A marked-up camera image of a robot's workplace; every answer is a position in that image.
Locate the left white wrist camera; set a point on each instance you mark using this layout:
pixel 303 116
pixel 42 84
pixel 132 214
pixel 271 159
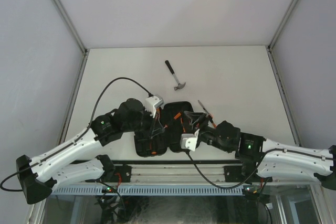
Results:
pixel 152 103

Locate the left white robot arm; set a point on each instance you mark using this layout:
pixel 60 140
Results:
pixel 41 175

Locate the black handled claw hammer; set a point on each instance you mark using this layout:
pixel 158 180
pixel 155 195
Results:
pixel 179 85

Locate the black plastic tool case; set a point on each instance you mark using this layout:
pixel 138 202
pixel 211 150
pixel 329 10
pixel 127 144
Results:
pixel 170 139

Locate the small orange black precision screwdriver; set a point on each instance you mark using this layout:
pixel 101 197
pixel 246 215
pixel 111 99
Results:
pixel 172 120

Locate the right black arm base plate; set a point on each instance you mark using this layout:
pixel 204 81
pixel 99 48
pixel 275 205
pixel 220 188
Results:
pixel 235 174

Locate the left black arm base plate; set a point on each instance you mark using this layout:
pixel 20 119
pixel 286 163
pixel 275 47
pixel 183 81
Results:
pixel 122 173

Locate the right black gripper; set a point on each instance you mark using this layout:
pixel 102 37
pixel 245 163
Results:
pixel 195 118

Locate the blue slotted cable duct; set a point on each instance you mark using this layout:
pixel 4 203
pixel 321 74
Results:
pixel 148 190

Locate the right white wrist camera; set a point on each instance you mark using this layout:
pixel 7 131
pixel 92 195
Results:
pixel 188 141

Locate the orange handled needle-nose pliers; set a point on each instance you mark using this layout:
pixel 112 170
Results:
pixel 184 130

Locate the aluminium front frame rail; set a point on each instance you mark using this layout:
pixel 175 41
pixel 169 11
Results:
pixel 178 173

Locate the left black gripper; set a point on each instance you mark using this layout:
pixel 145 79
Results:
pixel 152 130

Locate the black orange handled screwdriver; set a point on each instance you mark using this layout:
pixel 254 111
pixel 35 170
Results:
pixel 152 148

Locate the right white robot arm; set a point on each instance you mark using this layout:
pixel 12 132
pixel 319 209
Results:
pixel 261 156

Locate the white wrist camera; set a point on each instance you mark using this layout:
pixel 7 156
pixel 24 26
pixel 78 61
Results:
pixel 152 103
pixel 188 141

